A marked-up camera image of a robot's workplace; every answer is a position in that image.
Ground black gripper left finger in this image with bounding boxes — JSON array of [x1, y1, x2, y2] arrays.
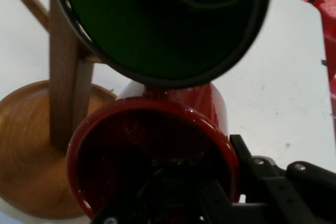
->
[[91, 155, 233, 224]]

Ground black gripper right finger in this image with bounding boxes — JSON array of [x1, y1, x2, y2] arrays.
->
[[229, 134, 336, 224]]

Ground red enamel mug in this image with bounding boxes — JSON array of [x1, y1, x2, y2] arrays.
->
[[65, 81, 241, 221]]

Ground wooden mug tree stand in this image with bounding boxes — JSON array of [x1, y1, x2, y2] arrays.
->
[[0, 0, 119, 219]]

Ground dark green enamel mug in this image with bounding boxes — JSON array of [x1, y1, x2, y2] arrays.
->
[[49, 0, 274, 90]]

